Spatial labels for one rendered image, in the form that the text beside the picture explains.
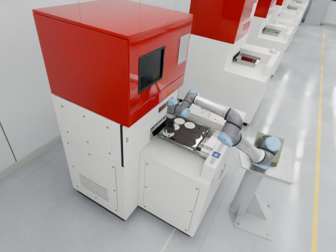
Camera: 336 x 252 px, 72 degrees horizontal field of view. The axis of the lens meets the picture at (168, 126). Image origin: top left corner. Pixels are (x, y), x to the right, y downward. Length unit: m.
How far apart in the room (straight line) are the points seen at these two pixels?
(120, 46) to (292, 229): 2.45
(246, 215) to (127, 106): 1.85
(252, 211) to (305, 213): 0.64
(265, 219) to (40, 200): 2.37
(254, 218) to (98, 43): 2.26
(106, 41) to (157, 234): 1.80
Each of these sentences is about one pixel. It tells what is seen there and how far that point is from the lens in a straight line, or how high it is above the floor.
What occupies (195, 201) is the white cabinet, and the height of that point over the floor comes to 0.59.
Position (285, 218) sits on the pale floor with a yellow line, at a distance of 2.99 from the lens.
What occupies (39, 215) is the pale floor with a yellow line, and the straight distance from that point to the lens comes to 2.75.
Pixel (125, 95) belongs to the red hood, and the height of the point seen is 1.47.
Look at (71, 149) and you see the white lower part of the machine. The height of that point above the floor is 0.70.
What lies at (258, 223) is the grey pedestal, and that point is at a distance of 2.79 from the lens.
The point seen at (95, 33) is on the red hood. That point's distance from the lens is 1.43.
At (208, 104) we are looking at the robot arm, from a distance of 1.73.
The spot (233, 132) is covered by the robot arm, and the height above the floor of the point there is 1.24.
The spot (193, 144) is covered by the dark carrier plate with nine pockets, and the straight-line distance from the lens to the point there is 1.99.
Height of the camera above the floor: 2.18
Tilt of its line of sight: 37 degrees down
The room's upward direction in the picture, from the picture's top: 7 degrees clockwise
